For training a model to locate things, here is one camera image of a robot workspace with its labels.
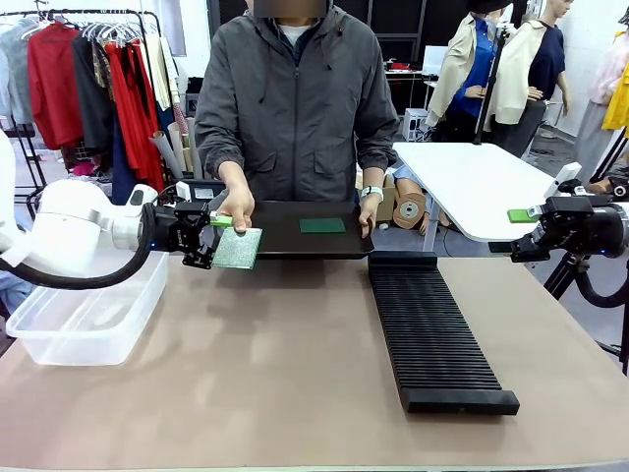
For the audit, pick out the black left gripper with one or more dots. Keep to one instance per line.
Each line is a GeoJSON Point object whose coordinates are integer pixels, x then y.
{"type": "Point", "coordinates": [184, 228]}

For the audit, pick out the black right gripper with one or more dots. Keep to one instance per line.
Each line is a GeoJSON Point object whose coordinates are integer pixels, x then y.
{"type": "Point", "coordinates": [575, 226]}

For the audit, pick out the green PCB board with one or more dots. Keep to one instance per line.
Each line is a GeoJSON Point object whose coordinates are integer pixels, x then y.
{"type": "Point", "coordinates": [323, 225]}
{"type": "Point", "coordinates": [237, 250]}

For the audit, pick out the black tray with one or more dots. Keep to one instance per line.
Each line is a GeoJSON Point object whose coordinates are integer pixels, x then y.
{"type": "Point", "coordinates": [295, 243]}

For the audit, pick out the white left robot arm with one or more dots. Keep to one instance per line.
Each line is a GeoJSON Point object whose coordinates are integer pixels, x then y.
{"type": "Point", "coordinates": [69, 221]}

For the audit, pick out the person's right sleeved forearm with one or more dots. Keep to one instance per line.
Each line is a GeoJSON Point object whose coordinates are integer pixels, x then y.
{"type": "Point", "coordinates": [221, 152]}

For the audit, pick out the person's left sleeved forearm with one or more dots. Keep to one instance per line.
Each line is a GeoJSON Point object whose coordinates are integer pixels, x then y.
{"type": "Point", "coordinates": [376, 162]}

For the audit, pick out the person's right hand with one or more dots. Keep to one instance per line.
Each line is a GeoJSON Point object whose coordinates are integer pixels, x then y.
{"type": "Point", "coordinates": [241, 201]}

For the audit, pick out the person's left hand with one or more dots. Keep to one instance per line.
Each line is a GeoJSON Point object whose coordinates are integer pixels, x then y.
{"type": "Point", "coordinates": [368, 214]}

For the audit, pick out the grey storage bin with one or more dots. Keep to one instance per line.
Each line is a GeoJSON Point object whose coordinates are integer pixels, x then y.
{"type": "Point", "coordinates": [206, 188]}

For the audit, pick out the black floor tripod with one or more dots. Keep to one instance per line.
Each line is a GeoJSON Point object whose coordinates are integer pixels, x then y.
{"type": "Point", "coordinates": [565, 275]}

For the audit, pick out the white side table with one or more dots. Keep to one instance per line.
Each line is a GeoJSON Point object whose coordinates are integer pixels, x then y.
{"type": "Point", "coordinates": [472, 187]}

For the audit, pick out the beige paper rolls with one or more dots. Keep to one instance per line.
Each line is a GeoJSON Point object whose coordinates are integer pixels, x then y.
{"type": "Point", "coordinates": [169, 152]}

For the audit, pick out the cardboard spool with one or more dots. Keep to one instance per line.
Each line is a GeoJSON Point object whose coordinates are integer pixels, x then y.
{"type": "Point", "coordinates": [409, 210]}

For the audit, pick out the black slotted PCB rack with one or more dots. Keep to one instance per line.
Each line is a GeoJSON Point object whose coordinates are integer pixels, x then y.
{"type": "Point", "coordinates": [432, 334]}

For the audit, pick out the long red hanging dress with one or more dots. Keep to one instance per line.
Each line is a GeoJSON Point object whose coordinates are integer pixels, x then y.
{"type": "Point", "coordinates": [132, 118]}

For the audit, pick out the black pole stand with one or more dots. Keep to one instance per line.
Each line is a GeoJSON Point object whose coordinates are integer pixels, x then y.
{"type": "Point", "coordinates": [491, 83]}

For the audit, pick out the white computer case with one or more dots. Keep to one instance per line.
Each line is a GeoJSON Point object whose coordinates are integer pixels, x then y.
{"type": "Point", "coordinates": [414, 124]}

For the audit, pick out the person in grey jacket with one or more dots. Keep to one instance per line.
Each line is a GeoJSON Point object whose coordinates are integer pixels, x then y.
{"type": "Point", "coordinates": [295, 108]}

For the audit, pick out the white wristband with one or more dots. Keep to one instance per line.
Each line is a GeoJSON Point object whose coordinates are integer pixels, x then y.
{"type": "Point", "coordinates": [372, 191]}

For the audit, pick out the mannequin cream jacket navy shirt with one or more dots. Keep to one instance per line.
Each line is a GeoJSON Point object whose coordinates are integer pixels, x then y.
{"type": "Point", "coordinates": [535, 74]}

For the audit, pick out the mannequin yellow pink clothes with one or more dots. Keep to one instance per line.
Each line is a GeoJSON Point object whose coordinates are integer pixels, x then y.
{"type": "Point", "coordinates": [611, 93]}

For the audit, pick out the clear plastic box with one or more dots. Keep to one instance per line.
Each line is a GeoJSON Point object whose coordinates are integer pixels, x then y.
{"type": "Point", "coordinates": [74, 339]}

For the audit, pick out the cream hanging garment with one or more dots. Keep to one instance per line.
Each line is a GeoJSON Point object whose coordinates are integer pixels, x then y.
{"type": "Point", "coordinates": [159, 74]}

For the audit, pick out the dark grey hanging jacket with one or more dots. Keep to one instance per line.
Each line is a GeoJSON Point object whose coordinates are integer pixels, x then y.
{"type": "Point", "coordinates": [93, 103]}

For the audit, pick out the white board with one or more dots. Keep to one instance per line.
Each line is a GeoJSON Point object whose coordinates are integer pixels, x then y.
{"type": "Point", "coordinates": [435, 59]}

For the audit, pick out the light blue cloth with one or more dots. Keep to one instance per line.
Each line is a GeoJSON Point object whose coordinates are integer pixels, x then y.
{"type": "Point", "coordinates": [12, 292]}

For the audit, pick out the black clothes rack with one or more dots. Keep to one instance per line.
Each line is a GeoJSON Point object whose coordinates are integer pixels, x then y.
{"type": "Point", "coordinates": [150, 29]}

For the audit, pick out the red hanging garment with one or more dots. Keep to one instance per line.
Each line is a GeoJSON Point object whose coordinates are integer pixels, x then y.
{"type": "Point", "coordinates": [51, 88]}

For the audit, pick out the pale blue hanging shirt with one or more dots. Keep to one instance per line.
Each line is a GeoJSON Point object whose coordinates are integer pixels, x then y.
{"type": "Point", "coordinates": [15, 74]}

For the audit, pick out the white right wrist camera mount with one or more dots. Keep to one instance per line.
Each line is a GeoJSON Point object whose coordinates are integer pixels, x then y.
{"type": "Point", "coordinates": [566, 178]}

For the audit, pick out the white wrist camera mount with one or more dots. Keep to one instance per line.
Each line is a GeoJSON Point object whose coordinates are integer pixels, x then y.
{"type": "Point", "coordinates": [139, 195]}
{"type": "Point", "coordinates": [566, 178]}

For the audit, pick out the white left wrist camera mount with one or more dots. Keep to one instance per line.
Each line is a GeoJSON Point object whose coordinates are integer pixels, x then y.
{"type": "Point", "coordinates": [139, 195]}

